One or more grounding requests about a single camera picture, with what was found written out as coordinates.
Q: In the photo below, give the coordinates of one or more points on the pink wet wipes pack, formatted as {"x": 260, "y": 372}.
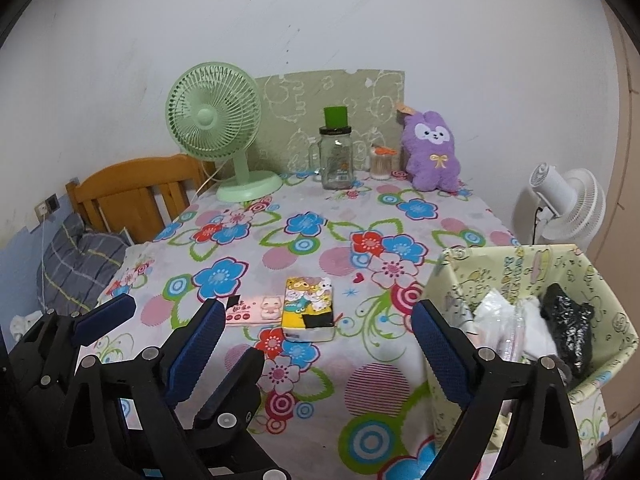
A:
{"x": 242, "y": 310}

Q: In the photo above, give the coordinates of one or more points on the white towel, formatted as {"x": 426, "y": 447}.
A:
{"x": 538, "y": 341}

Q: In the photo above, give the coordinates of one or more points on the toothpick jar orange lid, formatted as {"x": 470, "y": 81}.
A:
{"x": 381, "y": 162}

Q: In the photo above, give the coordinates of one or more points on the purple plush bunny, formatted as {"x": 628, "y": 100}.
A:
{"x": 431, "y": 163}

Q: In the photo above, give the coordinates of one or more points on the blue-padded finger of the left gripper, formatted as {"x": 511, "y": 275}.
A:
{"x": 92, "y": 326}
{"x": 238, "y": 394}

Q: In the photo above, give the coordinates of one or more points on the white standing fan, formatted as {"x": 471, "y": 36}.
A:
{"x": 572, "y": 206}

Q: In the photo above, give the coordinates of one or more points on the glass jar green lid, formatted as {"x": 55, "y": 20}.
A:
{"x": 330, "y": 156}

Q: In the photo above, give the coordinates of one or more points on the yellow cartoon storage box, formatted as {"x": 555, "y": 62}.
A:
{"x": 517, "y": 277}

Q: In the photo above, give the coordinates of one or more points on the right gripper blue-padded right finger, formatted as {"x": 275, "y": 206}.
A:
{"x": 459, "y": 367}

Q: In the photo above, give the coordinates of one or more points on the wall power outlet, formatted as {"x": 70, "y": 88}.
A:
{"x": 47, "y": 207}

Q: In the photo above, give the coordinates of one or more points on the floral tablecloth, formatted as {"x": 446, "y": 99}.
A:
{"x": 357, "y": 406}

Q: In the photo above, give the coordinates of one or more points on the green desk fan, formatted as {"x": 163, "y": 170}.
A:
{"x": 213, "y": 112}

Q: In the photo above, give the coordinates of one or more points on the wooden headboard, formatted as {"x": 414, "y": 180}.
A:
{"x": 141, "y": 195}

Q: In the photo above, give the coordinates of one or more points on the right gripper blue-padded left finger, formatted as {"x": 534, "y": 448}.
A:
{"x": 187, "y": 351}

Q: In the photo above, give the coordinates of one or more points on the grey drawstring pouch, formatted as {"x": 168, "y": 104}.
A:
{"x": 553, "y": 362}

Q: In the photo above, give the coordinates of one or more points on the black plastic bag bundle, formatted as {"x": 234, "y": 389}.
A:
{"x": 569, "y": 325}

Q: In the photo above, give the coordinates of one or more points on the beige door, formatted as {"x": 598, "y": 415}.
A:
{"x": 617, "y": 237}

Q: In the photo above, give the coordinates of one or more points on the grey plaid pillow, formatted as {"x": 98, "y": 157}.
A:
{"x": 77, "y": 265}

